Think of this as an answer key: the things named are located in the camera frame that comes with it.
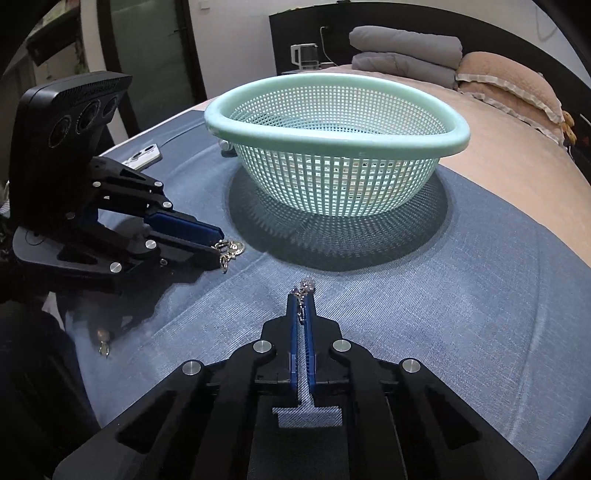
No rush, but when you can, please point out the silver chain charm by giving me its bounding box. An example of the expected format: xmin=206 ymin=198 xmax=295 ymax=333
xmin=293 ymin=276 xmax=315 ymax=325

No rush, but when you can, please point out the white phone with case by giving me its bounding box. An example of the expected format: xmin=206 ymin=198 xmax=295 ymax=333
xmin=122 ymin=144 xmax=162 ymax=171

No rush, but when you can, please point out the small gold earring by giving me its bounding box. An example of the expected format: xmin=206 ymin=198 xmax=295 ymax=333
xmin=96 ymin=328 xmax=111 ymax=358

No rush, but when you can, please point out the blue cloth mat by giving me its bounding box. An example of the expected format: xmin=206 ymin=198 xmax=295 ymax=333
xmin=58 ymin=111 xmax=590 ymax=478

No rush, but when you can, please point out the dark glass door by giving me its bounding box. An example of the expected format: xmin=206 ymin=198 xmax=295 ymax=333
xmin=96 ymin=0 xmax=206 ymax=136

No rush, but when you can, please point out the mint green plastic basket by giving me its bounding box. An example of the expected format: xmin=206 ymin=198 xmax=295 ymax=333
xmin=204 ymin=73 xmax=471 ymax=217

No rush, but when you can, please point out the white electric kettle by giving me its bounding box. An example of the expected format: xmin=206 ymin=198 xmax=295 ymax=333
xmin=290 ymin=43 xmax=320 ymax=70

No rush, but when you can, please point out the lower grey folded quilt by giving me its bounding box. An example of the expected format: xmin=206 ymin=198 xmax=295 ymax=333
xmin=352 ymin=52 xmax=457 ymax=89

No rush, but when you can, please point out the grey folded quilt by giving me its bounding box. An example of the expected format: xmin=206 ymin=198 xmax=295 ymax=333
xmin=349 ymin=25 xmax=463 ymax=69
xmin=352 ymin=52 xmax=457 ymax=89

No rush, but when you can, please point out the beige bed blanket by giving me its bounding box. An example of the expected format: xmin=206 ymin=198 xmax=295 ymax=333
xmin=315 ymin=67 xmax=590 ymax=260

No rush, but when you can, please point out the upper grey folded quilt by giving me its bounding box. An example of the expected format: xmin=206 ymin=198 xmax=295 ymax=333
xmin=349 ymin=25 xmax=463 ymax=69

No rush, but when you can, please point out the brown teddy bear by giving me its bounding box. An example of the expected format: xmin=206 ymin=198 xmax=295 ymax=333
xmin=561 ymin=110 xmax=577 ymax=145

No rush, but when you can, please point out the pink ruffled pillow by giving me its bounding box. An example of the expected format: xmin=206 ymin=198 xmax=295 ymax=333
xmin=456 ymin=52 xmax=566 ymax=145

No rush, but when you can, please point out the black headboard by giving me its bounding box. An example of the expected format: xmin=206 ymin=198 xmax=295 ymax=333
xmin=269 ymin=2 xmax=590 ymax=138

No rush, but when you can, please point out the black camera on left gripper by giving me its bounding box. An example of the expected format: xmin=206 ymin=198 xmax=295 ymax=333
xmin=9 ymin=71 xmax=132 ymax=230

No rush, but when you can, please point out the white wall cable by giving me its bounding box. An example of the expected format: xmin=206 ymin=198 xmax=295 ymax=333
xmin=318 ymin=25 xmax=339 ymax=66

